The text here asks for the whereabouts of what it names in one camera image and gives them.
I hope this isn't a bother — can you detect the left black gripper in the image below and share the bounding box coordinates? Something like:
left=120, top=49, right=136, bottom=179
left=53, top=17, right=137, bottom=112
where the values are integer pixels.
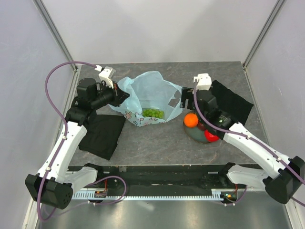
left=91, top=79, right=129, bottom=110

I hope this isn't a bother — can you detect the light blue plastic bag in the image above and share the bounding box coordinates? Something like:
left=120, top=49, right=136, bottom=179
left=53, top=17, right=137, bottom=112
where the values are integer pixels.
left=110, top=71, right=182, bottom=127

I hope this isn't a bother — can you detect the green grape bunch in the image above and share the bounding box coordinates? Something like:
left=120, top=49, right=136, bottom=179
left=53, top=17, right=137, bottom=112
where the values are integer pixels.
left=142, top=108, right=164, bottom=119

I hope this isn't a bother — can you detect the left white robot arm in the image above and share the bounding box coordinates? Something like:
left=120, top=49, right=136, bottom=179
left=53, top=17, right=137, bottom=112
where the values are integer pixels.
left=25, top=78, right=130, bottom=209

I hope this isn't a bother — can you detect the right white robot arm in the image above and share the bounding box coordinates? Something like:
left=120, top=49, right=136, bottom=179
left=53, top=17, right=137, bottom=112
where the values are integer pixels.
left=180, top=85, right=305, bottom=204

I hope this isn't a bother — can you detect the orange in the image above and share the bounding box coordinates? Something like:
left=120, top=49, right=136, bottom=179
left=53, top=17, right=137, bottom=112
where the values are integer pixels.
left=183, top=113, right=199, bottom=128

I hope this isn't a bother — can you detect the left black cloth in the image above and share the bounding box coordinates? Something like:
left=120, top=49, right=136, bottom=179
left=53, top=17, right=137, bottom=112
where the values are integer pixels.
left=79, top=114, right=125, bottom=160

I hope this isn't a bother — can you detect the black cloth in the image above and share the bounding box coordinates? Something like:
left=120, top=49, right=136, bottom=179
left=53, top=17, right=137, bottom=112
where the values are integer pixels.
left=211, top=80, right=254, bottom=125
left=79, top=114, right=125, bottom=160

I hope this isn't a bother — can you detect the dark purple plum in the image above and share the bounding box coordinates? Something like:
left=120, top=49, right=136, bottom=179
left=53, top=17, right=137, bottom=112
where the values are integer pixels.
left=197, top=122, right=206, bottom=131

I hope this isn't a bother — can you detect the dark fruit plate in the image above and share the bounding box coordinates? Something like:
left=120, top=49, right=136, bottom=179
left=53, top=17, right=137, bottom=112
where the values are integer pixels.
left=183, top=112, right=209, bottom=144

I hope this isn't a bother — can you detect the red apple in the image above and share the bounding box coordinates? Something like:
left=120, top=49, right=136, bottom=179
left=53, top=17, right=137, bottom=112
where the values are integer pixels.
left=204, top=130, right=220, bottom=143

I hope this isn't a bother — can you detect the right black cloth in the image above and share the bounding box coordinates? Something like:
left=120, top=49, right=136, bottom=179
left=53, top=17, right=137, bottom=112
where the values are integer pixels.
left=211, top=80, right=254, bottom=125

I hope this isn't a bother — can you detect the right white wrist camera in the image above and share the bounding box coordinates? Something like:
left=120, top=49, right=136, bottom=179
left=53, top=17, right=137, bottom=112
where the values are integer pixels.
left=193, top=73, right=212, bottom=91

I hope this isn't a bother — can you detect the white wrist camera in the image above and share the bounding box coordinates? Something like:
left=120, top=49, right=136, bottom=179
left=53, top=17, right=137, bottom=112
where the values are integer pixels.
left=193, top=73, right=212, bottom=91
left=95, top=65, right=116, bottom=88

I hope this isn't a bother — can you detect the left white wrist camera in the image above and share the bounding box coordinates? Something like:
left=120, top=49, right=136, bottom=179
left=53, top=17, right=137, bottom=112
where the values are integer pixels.
left=95, top=65, right=116, bottom=88

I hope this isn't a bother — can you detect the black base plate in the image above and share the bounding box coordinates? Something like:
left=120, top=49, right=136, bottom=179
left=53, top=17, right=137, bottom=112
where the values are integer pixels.
left=86, top=163, right=244, bottom=196

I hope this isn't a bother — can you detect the toothed cable duct rail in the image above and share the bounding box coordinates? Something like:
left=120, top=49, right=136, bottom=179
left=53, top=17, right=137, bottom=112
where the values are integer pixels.
left=72, top=190, right=232, bottom=201

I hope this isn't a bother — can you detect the left aluminium corner post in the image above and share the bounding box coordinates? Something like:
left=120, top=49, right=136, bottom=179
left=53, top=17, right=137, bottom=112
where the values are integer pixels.
left=33, top=0, right=74, bottom=61

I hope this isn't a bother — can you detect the aluminium corner post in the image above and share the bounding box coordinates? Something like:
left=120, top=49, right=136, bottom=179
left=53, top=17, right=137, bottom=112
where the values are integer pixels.
left=242, top=0, right=286, bottom=70
left=33, top=0, right=74, bottom=61

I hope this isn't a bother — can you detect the right aluminium corner post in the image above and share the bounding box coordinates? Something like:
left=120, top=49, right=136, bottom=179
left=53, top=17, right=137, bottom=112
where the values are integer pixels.
left=242, top=0, right=286, bottom=70

